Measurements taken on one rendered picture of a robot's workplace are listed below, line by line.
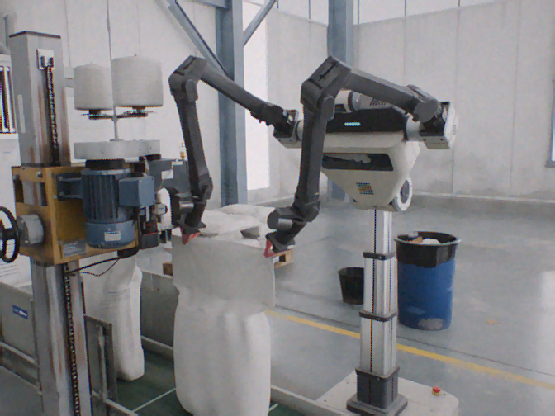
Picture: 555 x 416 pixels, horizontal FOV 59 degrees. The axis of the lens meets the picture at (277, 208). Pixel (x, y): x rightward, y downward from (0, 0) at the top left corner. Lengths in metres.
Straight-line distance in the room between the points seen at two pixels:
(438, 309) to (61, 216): 2.79
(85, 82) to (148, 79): 0.30
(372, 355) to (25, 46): 1.70
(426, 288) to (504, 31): 6.59
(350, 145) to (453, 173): 8.02
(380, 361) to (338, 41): 8.95
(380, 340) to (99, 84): 1.46
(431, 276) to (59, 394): 2.59
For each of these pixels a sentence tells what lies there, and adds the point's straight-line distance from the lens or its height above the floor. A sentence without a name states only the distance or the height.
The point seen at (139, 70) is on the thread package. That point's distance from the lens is 1.68.
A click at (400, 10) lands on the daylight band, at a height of 3.72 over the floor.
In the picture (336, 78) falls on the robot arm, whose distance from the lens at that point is 1.29.
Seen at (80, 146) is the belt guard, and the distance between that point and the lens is 1.60.
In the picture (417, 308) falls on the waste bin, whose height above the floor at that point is 0.16.
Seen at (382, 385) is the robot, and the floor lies 0.40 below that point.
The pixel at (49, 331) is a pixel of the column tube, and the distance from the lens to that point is 1.88.
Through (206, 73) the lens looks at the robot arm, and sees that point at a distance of 1.67.
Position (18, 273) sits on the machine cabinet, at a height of 0.29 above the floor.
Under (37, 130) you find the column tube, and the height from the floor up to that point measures 1.46.
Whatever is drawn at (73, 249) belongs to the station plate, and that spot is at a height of 1.06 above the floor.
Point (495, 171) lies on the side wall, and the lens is 9.53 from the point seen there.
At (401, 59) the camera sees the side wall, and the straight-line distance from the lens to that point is 10.19.
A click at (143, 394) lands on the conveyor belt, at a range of 2.24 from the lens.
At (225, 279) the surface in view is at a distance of 1.79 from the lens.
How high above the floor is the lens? 1.43
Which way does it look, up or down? 9 degrees down
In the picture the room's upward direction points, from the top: 1 degrees counter-clockwise
